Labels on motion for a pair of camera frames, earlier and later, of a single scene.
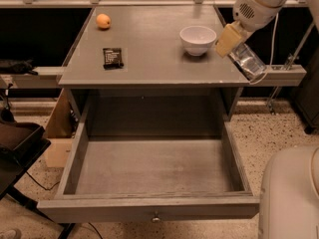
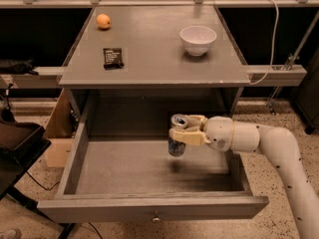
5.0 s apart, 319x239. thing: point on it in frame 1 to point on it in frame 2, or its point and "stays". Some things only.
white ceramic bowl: (197, 40) stays
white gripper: (255, 13) to (219, 132)
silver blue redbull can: (249, 61) to (177, 148)
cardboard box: (59, 135) stays
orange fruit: (103, 22) stays
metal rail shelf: (49, 77) stays
